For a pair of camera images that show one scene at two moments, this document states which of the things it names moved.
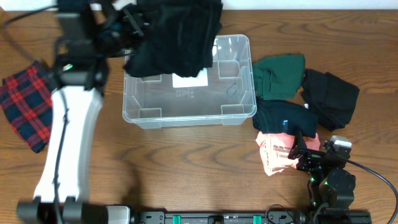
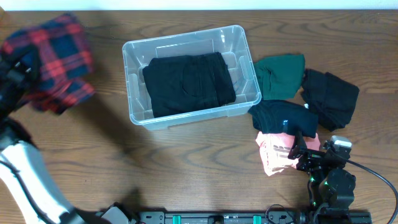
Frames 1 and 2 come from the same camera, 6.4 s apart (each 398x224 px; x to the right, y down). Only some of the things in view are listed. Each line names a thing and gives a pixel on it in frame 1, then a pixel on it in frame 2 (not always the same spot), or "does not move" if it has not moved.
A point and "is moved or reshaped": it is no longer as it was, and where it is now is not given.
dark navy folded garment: [285, 116] does not move
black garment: [331, 97] does not move
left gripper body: [123, 35] to [12, 89]
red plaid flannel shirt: [27, 98] is moved or reshaped
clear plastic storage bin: [223, 94] to [231, 42]
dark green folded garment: [278, 76] does not move
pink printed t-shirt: [275, 149] does not move
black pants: [178, 37] to [178, 83]
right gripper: [312, 156] does not move
